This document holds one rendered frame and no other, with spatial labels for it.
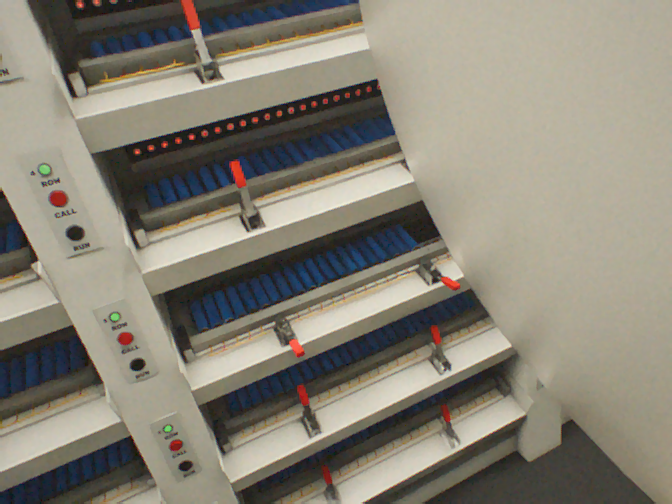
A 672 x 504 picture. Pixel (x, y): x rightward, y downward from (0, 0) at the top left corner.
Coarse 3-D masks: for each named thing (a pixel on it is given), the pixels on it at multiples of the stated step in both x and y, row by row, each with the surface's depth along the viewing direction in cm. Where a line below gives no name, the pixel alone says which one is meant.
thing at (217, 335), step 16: (400, 256) 82; (416, 256) 82; (432, 256) 84; (448, 256) 84; (368, 272) 80; (384, 272) 80; (320, 288) 78; (336, 288) 78; (352, 288) 79; (288, 304) 76; (304, 304) 76; (320, 304) 77; (336, 304) 77; (240, 320) 74; (256, 320) 74; (272, 320) 75; (208, 336) 72; (224, 336) 73
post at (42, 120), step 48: (0, 0) 46; (48, 48) 53; (0, 96) 49; (48, 96) 50; (0, 144) 50; (48, 144) 52; (96, 192) 55; (48, 240) 55; (96, 288) 59; (144, 288) 61; (96, 336) 61; (144, 336) 63; (144, 384) 65; (144, 432) 68; (192, 432) 71; (192, 480) 74
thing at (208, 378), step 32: (224, 288) 82; (384, 288) 80; (416, 288) 80; (448, 288) 82; (192, 320) 77; (320, 320) 76; (352, 320) 76; (384, 320) 79; (192, 352) 71; (224, 352) 73; (256, 352) 73; (288, 352) 73; (320, 352) 77; (192, 384) 69; (224, 384) 71
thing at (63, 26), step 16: (48, 0) 63; (64, 0) 64; (48, 16) 64; (64, 16) 65; (64, 32) 65; (64, 48) 66; (352, 112) 85; (240, 144) 79; (112, 160) 73; (128, 160) 73; (128, 176) 74
